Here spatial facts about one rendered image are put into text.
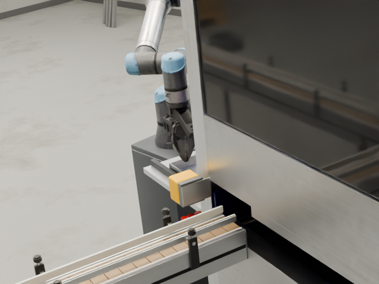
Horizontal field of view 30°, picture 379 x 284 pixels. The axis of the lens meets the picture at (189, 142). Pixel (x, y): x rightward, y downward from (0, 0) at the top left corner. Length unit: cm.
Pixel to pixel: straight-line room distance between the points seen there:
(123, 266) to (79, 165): 289
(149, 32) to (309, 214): 106
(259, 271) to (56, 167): 294
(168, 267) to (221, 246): 16
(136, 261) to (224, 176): 32
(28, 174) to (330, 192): 333
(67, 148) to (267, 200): 332
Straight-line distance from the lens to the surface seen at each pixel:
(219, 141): 185
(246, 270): 196
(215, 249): 184
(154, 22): 248
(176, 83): 222
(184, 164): 235
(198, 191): 195
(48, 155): 489
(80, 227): 392
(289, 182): 163
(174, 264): 179
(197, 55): 183
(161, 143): 275
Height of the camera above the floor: 189
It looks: 23 degrees down
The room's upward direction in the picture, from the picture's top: 6 degrees counter-clockwise
